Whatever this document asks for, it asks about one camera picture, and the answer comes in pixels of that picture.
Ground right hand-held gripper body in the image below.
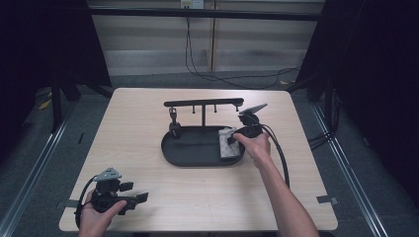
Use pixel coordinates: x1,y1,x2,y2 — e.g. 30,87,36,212
234,103,269,140

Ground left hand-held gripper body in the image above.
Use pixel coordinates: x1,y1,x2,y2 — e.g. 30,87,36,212
90,167,140,214

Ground black key rack with tray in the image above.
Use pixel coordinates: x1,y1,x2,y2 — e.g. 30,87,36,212
160,97,246,168

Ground dark metal clip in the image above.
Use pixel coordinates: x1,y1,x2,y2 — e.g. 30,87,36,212
168,107,182,138

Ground person's right hand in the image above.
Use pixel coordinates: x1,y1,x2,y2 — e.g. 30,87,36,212
232,131,272,166

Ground person's left hand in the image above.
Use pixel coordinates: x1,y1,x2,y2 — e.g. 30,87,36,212
78,190,128,237

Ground black stand leg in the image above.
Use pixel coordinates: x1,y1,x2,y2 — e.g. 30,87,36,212
49,76,64,133

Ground black horizontal bar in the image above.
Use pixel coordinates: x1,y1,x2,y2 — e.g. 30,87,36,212
88,7,326,22

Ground black curtain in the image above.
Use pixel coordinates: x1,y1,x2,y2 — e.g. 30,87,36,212
0,0,112,162
294,0,419,201

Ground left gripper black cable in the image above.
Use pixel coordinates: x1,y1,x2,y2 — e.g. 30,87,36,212
74,176,100,229

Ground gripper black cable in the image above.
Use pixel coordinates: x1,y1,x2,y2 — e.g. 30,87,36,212
74,176,100,229
258,121,291,190

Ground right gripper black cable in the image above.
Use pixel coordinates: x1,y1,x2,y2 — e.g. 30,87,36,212
258,121,291,190

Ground black wall cable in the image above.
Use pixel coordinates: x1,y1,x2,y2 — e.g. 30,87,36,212
185,16,301,91

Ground black floor cables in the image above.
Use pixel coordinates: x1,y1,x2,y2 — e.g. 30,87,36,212
307,129,335,151

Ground metal floor rail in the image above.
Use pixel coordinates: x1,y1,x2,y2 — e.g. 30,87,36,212
0,98,78,237
309,102,394,237

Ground white wall outlet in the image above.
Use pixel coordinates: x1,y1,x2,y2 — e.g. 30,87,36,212
180,0,206,10

